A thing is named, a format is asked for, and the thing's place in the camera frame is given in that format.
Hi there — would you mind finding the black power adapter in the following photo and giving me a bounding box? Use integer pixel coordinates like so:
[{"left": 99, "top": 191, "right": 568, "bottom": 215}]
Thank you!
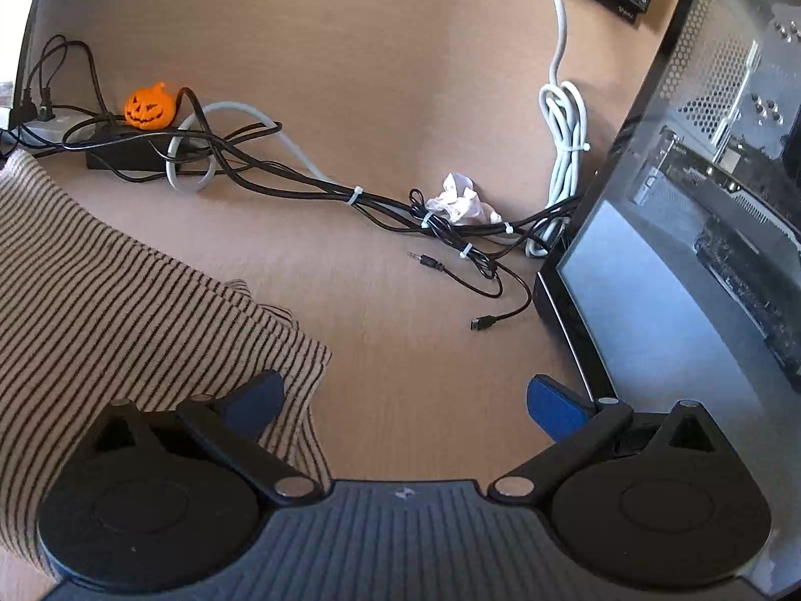
[{"left": 84, "top": 122, "right": 221, "bottom": 174}]

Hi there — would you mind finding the black audio jack cable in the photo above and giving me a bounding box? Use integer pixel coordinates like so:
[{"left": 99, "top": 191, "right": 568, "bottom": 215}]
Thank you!
[{"left": 407, "top": 251, "right": 505, "bottom": 299}]

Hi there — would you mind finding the dark curved monitor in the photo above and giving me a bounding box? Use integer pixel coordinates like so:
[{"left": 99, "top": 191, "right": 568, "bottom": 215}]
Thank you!
[{"left": 0, "top": 0, "right": 56, "bottom": 115}]

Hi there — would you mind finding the black cable bundle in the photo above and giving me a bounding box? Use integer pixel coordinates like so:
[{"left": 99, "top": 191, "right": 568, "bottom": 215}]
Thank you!
[{"left": 63, "top": 86, "right": 584, "bottom": 259}]

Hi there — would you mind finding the black power cord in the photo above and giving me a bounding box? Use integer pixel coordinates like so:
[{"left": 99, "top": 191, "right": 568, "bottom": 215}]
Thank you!
[
  {"left": 34, "top": 41, "right": 120, "bottom": 132},
  {"left": 18, "top": 34, "right": 117, "bottom": 129}
]

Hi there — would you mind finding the white coiled cable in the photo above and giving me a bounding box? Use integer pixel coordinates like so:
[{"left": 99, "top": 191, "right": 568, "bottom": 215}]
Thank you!
[{"left": 534, "top": 0, "right": 593, "bottom": 259}]

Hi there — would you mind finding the black usb cable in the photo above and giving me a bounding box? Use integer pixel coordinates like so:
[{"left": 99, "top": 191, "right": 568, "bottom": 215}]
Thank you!
[{"left": 469, "top": 255, "right": 534, "bottom": 333}]

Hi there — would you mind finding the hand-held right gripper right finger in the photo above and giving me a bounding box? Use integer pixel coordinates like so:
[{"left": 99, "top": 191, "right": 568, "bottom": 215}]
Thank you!
[{"left": 487, "top": 374, "right": 722, "bottom": 506}]

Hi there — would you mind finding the grey looped cable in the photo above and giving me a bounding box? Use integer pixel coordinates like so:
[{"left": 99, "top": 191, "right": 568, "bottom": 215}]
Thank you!
[{"left": 164, "top": 101, "right": 405, "bottom": 215}]

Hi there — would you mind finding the crumpled white tissue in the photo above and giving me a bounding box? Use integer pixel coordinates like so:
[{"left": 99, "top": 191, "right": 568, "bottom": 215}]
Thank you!
[{"left": 424, "top": 171, "right": 503, "bottom": 227}]

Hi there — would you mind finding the orange pumpkin figure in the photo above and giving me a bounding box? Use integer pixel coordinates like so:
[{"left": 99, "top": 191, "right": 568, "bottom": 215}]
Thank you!
[{"left": 123, "top": 81, "right": 178, "bottom": 133}]

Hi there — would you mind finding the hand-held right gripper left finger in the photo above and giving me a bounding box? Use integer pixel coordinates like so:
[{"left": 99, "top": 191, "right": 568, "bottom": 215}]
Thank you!
[{"left": 93, "top": 370, "right": 321, "bottom": 506}]

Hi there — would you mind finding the white power strip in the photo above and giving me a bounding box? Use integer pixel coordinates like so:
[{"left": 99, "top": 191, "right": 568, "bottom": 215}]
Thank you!
[{"left": 0, "top": 105, "right": 92, "bottom": 146}]

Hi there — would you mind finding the striped grey cloth garment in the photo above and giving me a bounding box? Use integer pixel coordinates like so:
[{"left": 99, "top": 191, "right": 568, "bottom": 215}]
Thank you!
[{"left": 0, "top": 149, "right": 334, "bottom": 577}]

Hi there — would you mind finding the right curved monitor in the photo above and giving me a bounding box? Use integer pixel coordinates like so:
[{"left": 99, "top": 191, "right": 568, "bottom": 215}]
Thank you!
[{"left": 534, "top": 0, "right": 801, "bottom": 597}]

